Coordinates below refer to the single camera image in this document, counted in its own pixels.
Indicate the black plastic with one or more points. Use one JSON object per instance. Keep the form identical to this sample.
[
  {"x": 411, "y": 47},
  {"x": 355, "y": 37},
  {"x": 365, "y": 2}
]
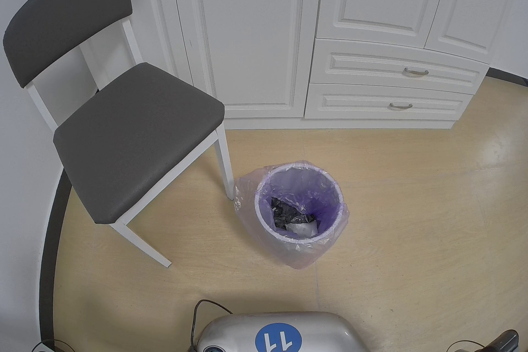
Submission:
[{"x": 284, "y": 212}]

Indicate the white wardrobe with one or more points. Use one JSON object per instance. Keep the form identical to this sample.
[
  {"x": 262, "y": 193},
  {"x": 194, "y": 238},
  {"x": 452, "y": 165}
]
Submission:
[{"x": 255, "y": 12}]

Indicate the white trash bin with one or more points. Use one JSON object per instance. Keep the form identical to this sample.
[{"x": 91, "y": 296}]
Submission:
[{"x": 272, "y": 233}]

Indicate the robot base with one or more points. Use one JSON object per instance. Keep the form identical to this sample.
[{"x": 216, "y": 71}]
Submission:
[{"x": 231, "y": 334}]

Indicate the purple plastic bag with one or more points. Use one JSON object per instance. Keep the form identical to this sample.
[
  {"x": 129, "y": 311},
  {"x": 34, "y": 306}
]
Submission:
[{"x": 251, "y": 202}]

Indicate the white chair grey cushions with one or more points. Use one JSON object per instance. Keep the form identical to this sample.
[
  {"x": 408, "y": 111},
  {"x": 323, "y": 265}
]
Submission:
[{"x": 140, "y": 127}]

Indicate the white printed wrapper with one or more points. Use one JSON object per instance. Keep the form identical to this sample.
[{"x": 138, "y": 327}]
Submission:
[{"x": 303, "y": 228}]

